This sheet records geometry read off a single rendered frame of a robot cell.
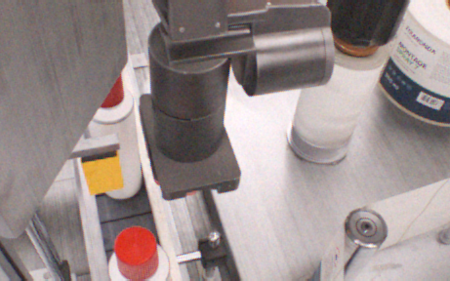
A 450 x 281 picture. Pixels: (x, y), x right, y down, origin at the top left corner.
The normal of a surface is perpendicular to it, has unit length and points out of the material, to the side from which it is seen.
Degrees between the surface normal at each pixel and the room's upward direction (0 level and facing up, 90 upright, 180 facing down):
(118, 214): 0
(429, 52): 90
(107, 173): 90
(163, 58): 0
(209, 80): 90
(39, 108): 90
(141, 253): 2
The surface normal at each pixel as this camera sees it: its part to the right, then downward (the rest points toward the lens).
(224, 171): 0.07, -0.58
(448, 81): -0.35, 0.75
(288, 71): 0.27, 0.54
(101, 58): 0.95, 0.29
